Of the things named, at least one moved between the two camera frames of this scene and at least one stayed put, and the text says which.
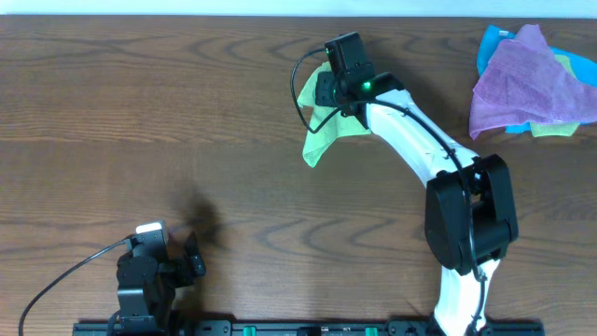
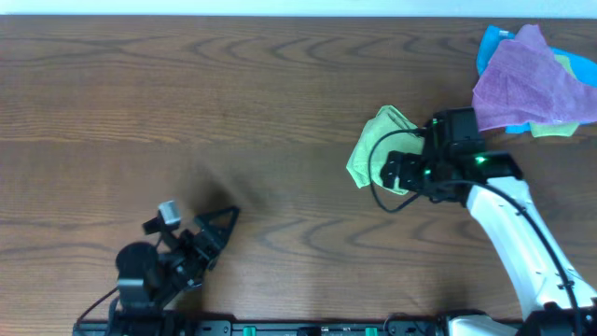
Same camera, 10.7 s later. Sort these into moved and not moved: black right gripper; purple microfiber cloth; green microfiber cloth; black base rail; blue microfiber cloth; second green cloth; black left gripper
Moved: black left gripper; black right gripper; green microfiber cloth
Not moved: purple microfiber cloth; black base rail; second green cloth; blue microfiber cloth
